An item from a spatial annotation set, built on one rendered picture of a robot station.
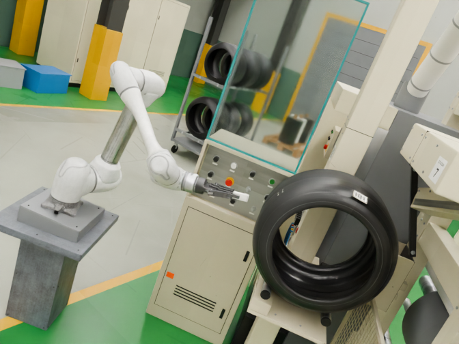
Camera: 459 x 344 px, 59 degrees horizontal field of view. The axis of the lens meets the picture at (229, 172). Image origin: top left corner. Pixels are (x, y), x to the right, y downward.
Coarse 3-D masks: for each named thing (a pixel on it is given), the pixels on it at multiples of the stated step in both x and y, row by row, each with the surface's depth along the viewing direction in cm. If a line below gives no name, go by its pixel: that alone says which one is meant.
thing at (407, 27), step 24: (408, 0) 169; (432, 0) 168; (408, 24) 172; (384, 48) 176; (408, 48) 174; (384, 72) 178; (360, 96) 184; (384, 96) 181; (360, 120) 186; (336, 144) 198; (360, 144) 188; (336, 168) 194; (312, 216) 202; (312, 240) 205; (264, 336) 226
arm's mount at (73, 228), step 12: (48, 192) 226; (24, 204) 206; (36, 204) 211; (84, 204) 231; (24, 216) 206; (36, 216) 205; (48, 216) 206; (60, 216) 210; (84, 216) 219; (96, 216) 225; (48, 228) 206; (60, 228) 206; (72, 228) 205; (84, 228) 211; (72, 240) 207
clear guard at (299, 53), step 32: (256, 0) 211; (288, 0) 207; (320, 0) 204; (352, 0) 201; (256, 32) 215; (288, 32) 211; (320, 32) 208; (352, 32) 205; (256, 64) 219; (288, 64) 215; (320, 64) 212; (224, 96) 227; (256, 96) 223; (288, 96) 219; (320, 96) 216; (224, 128) 232; (256, 128) 228; (288, 128) 224; (288, 160) 228
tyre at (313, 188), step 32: (288, 192) 165; (320, 192) 160; (352, 192) 159; (256, 224) 173; (384, 224) 158; (256, 256) 174; (288, 256) 199; (352, 256) 195; (384, 256) 160; (288, 288) 172; (320, 288) 193; (352, 288) 185; (384, 288) 167
